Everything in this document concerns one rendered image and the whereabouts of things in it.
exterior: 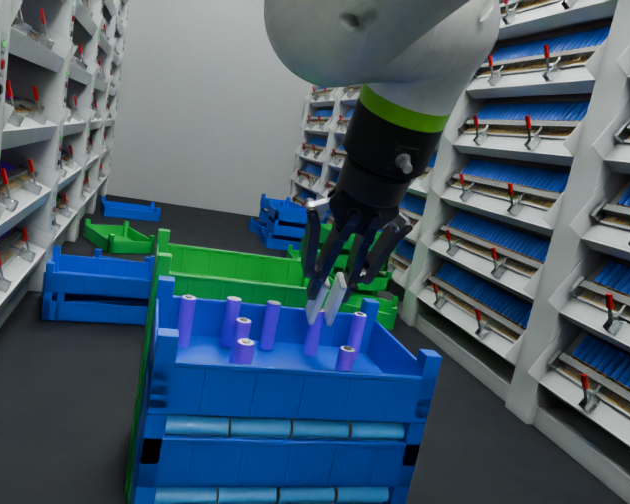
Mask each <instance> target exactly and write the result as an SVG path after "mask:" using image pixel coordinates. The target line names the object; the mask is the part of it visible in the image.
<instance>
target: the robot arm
mask: <svg viewBox="0 0 630 504"><path fill-rule="evenodd" d="M500 17H501V13H500V4H499V0H264V22H265V28H266V32H267V36H268V39H269V41H270V44H271V46H272V48H273V50H274V52H275V53H276V55H277V57H278V58H279V59H280V61H281V62H282V63H283V64H284V65H285V66H286V67H287V68H288V69H289V70H290V71H291V72H292V73H293V74H295V75H296V76H298V77H299V78H301V79H303V80H305V81H307V82H309V83H311V84H314V85H318V86H322V87H330V88H339V87H347V86H353V85H360V84H363V85H362V88H361V90H360V93H359V96H358V99H357V102H356V105H355V108H354V110H353V113H352V116H351V119H350V122H349V125H348V128H347V130H346V133H345V136H344V139H343V147H344V149H345V151H346V152H347V154H346V157H345V160H344V163H343V165H342V168H341V171H340V174H339V177H338V180H337V184H336V186H335V187H334V189H333V190H331V191H330V192H329V194H328V196H327V198H325V199H321V200H317V201H314V199H312V198H307V199H306V200H305V201H304V205H305V209H306V213H307V222H306V229H305V236H304V243H303V251H302V258H301V265H302V269H303V274H304V277H306V278H310V281H309V284H308V286H307V288H306V292H307V297H308V302H307V305H306V307H305V312H306V317H307V322H308V324H309V325H313V324H314V322H315V320H316V317H317V315H318V313H319V310H320V308H321V306H322V303H323V301H324V299H325V296H326V294H327V292H328V289H329V287H330V284H329V280H328V275H329V273H330V271H331V269H332V267H333V265H334V263H335V261H336V259H337V257H338V255H339V253H340V251H341V249H342V247H343V245H344V243H345V242H347V241H348V240H349V238H350V236H351V234H352V233H356V234H355V237H354V241H353V244H352V247H351V250H350V253H349V256H348V260H347V263H346V266H345V269H344V275H343V273H342V272H337V274H336V277H335V280H334V282H333V285H332V287H331V290H330V293H329V295H328V298H327V301H326V303H325V306H324V308H323V310H325V314H324V318H325V322H326V326H332V324H333V322H334V319H335V317H336V314H337V312H338V309H339V307H340V304H341V303H346V302H347V301H348V300H349V297H350V295H351V293H352V291H356V290H358V285H357V284H358V283H364V284H365V285H368V284H370V283H371V282H372V281H373V280H374V278H375V277H376V275H377V274H378V272H379V271H380V269H381V268H382V266H383V265H384V263H385V262H386V261H387V259H388V258H389V256H390V255H391V253H392V252H393V250H394V249H395V247H396V246H397V244H398V243H399V241H400V240H401V239H403V238H404V237H405V236H406V235H408V234H409V233H410V232H411V231H412V230H413V226H412V224H411V222H410V220H409V218H408V216H407V215H406V214H405V213H400V208H399V204H400V203H401V202H402V200H403V198H404V196H405V194H406V192H407V189H408V187H409V185H410V183H411V181H412V179H413V178H417V177H419V176H421V175H423V173H424V172H425V169H426V167H427V165H428V163H429V161H430V159H431V157H432V154H433V152H434V150H435V148H436V146H437V144H438V141H439V139H440V137H441V135H442V133H443V131H444V128H445V126H446V124H447V122H448V120H449V118H450V115H451V113H452V111H453V109H454V107H455V105H456V103H457V101H458V99H459V98H460V96H461V94H462V92H463V91H464V89H465V87H466V86H467V84H468V83H469V81H470V80H471V78H472V77H473V76H474V74H475V73H476V71H477V70H478V69H479V68H480V66H481V65H482V64H483V62H484V61H485V60H486V58H487V57H488V55H489V54H490V52H491V50H492V49H493V47H494V44H495V42H496V39H497V36H498V32H499V27H500ZM328 210H331V213H332V215H333V217H334V220H333V222H332V228H331V230H330V232H329V235H328V237H327V239H326V241H325V243H324V245H323V247H322V249H321V252H320V254H319V256H318V258H317V260H316V257H317V251H318V245H319V238H320V232H321V223H320V221H323V220H324V218H325V216H326V212H327V211H328ZM387 224H388V225H387ZM385 225H387V226H386V227H385V228H384V230H383V232H382V233H381V235H380V236H379V238H378V239H377V241H376V242H375V244H374V245H373V247H372V248H371V250H370V251H369V248H370V245H372V244H373V241H374V239H375V236H376V233H377V231H378V230H379V229H381V228H382V227H384V226H385ZM368 251H369V253H368ZM367 253H368V255H367Z"/></svg>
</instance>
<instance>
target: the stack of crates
mask: <svg viewBox="0 0 630 504"><path fill-rule="evenodd" d="M169 237H170V230H169V229H161V228H159V229H158V237H157V244H156V251H155V258H154V266H153V273H152V280H151V288H150V295H149V302H148V309H147V317H146V324H145V331H144V338H143V346H142V353H141V360H140V368H139V375H138V382H137V389H136V397H135V404H134V411H133V419H132V426H131V434H130V445H129V455H128V465H127V475H126V485H125V495H124V498H128V491H129V484H130V477H131V470H132V463H133V456H134V448H135V441H136V434H137V427H138V420H139V412H140V405H141V398H142V392H143V384H144V377H145V370H146V362H147V355H148V348H149V341H150V334H151V327H152V320H153V312H154V305H155V298H156V291H157V284H158V277H159V276H160V275H161V276H170V277H174V278H175V286H174V292H173V295H175V296H183V295H192V296H194V297H196V298H205V299H215V300H225V301H227V297H229V296H234V297H238V298H240V299H241V302H245V303H255V304H265V305H267V301H269V300H273V301H277V302H280V303H281V306H285V307H295V308H305V307H306V305H307V302H308V297H307V292H306V288H307V286H308V284H309V281H310V278H306V277H304V274H303V269H302V265H301V260H298V259H290V258H282V257H275V256H267V255H259V254H251V253H243V252H235V251H228V250H220V249H212V248H204V247H196V246H188V245H180V244H173V243H169ZM328 280H329V284H330V287H329V289H328V292H327V294H326V296H325V299H324V301H323V303H322V306H321V309H323V308H324V306H325V303H326V301H327V298H328V295H329V293H330V290H331V287H332V285H333V282H334V280H335V279H334V280H333V279H332V278H331V277H330V276H329V275H328Z"/></svg>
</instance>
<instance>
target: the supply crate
mask: <svg viewBox="0 0 630 504"><path fill-rule="evenodd" d="M174 286H175V278H174V277H170V276H161V275H160V276H159V277H158V284H157V291H156V298H155V305H154V312H153V320H152V327H151V334H150V353H149V372H148V390H147V409H146V413H151V414H179V415H207V416H236V417H264V418H292V419H320V420H348V421H377V422H405V423H426V421H427V416H428V412H429V408H430V405H431V401H432V397H433V393H434V389H435V385H436V381H437V376H438V372H439V368H440V364H441V360H442V357H441V356H440V355H439V354H438V353H437V352H436V351H434V350H426V349H419V352H418V356H417V359H416V358H415V357H414V356H413V355H412V354H411V353H410V352H409V351H408V350H407V349H406V348H405V347H404V346H403V345H402V344H401V343H400V342H398V341H397V340H396V339H395V338H394V337H393V336H392V335H391V334H390V333H389V332H388V331H387V330H386V329H385V328H384V327H383V326H382V325H381V324H380V323H379V322H378V321H377V320H376V318H377V314H378V309H379V305H380V303H379V302H378V301H376V300H375V299H370V298H363V299H362V304H361V308H360V312H363V313H364V314H366V315H367V318H366V322H365V327H364V331H363V336H362V341H361V345H360V350H359V354H358V359H356V360H354V362H353V366H352V371H343V370H335V366H336V361H337V357H338V352H339V347H340V346H343V345H347V342H348V337H349V332H350V328H351V323H352V318H353V314H354V313H346V312H337V314H336V317H335V319H334V322H333V324H332V326H326V322H325V318H324V319H323V324H322V329H321V334H320V339H319V344H318V349H317V354H316V356H314V357H310V356H306V355H304V354H303V349H304V344H305V339H306V334H307V329H308V322H307V317H306V312H305V308H295V307H285V306H281V307H280V312H279V317H278V323H277V328H276V333H275V339H274V344H273V349H272V350H267V351H266V350H263V349H261V348H259V343H260V338H261V332H262V327H263V321H264V316H265V310H266V305H265V304H255V303H245V302H241V306H240V312H239V317H245V318H248V319H250V320H251V328H250V333H249V339H250V340H252V341H254V343H255V346H254V352H253V358H252V363H251V364H235V363H228V361H229V356H230V350H231V347H228V348H227V347H223V346H221V345H220V338H221V332H222V326H223V320H224V314H225V308H226V302H227V301H225V300H215V299H205V298H196V305H195V311H194V318H193V324H192V331H191V337H190V344H189V347H187V348H179V347H178V343H179V330H178V329H177V323H178V316H179V309H180V302H181V296H175V295H173V292H174Z"/></svg>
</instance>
